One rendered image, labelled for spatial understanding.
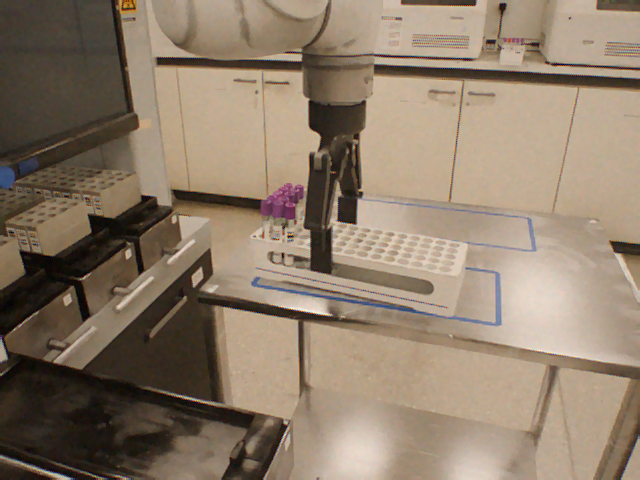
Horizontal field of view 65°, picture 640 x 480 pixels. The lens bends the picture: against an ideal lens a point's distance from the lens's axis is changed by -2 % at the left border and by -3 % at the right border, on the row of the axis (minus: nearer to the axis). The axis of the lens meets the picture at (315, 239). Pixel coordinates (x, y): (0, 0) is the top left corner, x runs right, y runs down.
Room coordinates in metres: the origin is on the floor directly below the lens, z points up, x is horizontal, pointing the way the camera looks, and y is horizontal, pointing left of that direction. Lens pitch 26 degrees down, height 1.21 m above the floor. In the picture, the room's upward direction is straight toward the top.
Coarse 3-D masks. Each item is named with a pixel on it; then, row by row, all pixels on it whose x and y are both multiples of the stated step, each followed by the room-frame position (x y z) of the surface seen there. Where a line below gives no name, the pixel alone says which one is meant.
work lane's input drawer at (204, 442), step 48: (0, 384) 0.44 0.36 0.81; (48, 384) 0.44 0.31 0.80; (96, 384) 0.44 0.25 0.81; (0, 432) 0.37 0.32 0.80; (48, 432) 0.37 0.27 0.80; (96, 432) 0.37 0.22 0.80; (144, 432) 0.37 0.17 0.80; (192, 432) 0.37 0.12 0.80; (240, 432) 0.37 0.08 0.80; (288, 432) 0.38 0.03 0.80
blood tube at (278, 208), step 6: (276, 204) 0.66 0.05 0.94; (282, 204) 0.66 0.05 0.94; (276, 210) 0.65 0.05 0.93; (282, 210) 0.66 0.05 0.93; (276, 216) 0.65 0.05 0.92; (282, 216) 0.66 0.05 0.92; (276, 222) 0.65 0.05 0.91; (276, 228) 0.65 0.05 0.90; (276, 234) 0.65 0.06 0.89; (276, 240) 0.65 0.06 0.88; (276, 252) 0.65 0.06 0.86; (276, 258) 0.65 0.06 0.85
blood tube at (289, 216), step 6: (288, 204) 0.66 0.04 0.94; (294, 204) 0.65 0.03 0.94; (288, 210) 0.65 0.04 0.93; (294, 210) 0.65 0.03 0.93; (288, 216) 0.65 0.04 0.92; (294, 216) 0.65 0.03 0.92; (288, 222) 0.65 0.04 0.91; (288, 228) 0.65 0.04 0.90; (288, 234) 0.65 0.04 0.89; (288, 240) 0.65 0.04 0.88; (288, 258) 0.65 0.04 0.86; (288, 264) 0.65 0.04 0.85
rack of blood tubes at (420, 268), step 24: (264, 240) 0.65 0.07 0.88; (336, 240) 0.65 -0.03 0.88; (360, 240) 0.66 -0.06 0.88; (384, 240) 0.66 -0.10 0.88; (408, 240) 0.65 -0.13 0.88; (432, 240) 0.65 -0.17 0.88; (264, 264) 0.65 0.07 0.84; (336, 264) 0.65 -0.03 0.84; (360, 264) 0.60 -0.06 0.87; (384, 264) 0.59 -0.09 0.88; (408, 264) 0.58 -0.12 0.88; (432, 264) 0.58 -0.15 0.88; (456, 264) 0.58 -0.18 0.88; (336, 288) 0.61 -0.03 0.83; (360, 288) 0.60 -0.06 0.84; (384, 288) 0.59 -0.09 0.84; (408, 288) 0.62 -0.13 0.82; (432, 288) 0.62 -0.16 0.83; (456, 288) 0.55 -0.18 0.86; (432, 312) 0.56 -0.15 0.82
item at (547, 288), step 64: (512, 256) 0.72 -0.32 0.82; (576, 256) 0.72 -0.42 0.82; (320, 320) 0.56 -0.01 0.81; (384, 320) 0.55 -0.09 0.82; (448, 320) 0.54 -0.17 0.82; (512, 320) 0.54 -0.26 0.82; (576, 320) 0.54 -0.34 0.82; (320, 448) 0.81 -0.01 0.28; (384, 448) 0.81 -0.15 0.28; (448, 448) 0.81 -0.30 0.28; (512, 448) 0.81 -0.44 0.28
